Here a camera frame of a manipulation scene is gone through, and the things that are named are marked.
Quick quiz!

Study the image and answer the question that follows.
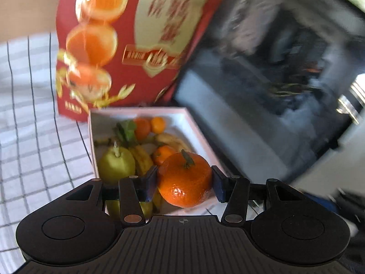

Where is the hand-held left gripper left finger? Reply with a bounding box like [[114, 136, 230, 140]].
[[65, 166, 159, 225]]

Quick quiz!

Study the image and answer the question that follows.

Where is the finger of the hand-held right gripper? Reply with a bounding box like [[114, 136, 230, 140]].
[[302, 190, 365, 226]]

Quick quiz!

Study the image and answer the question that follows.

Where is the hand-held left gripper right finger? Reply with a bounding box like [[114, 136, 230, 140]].
[[211, 166, 305, 225]]

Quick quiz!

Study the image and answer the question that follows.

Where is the small yellow banana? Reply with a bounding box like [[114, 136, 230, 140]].
[[130, 145, 163, 214]]

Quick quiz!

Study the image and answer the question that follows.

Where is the mandarin orange with stem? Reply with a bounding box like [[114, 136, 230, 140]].
[[157, 149, 213, 208]]

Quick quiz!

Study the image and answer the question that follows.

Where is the green pear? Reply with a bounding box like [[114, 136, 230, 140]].
[[98, 141, 136, 184]]

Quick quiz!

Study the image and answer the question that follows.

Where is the yellow-green lemon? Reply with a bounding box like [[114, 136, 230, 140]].
[[106, 200, 153, 220]]

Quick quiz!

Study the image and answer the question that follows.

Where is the large spotted banana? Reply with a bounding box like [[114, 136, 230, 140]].
[[154, 133, 190, 153]]

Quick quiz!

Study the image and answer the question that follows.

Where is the mandarin orange with pointed leaves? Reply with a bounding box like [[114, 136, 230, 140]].
[[114, 117, 151, 146]]

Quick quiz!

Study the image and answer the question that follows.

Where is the small mandarin orange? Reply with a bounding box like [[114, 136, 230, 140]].
[[151, 116, 166, 133]]

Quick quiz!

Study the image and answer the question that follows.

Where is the pink cardboard box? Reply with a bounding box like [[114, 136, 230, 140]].
[[87, 107, 229, 216]]

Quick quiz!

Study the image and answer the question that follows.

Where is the silver metal fitting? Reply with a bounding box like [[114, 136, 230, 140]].
[[336, 80, 365, 124]]

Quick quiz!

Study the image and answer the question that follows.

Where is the red snack bag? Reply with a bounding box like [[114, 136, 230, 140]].
[[55, 0, 231, 123]]

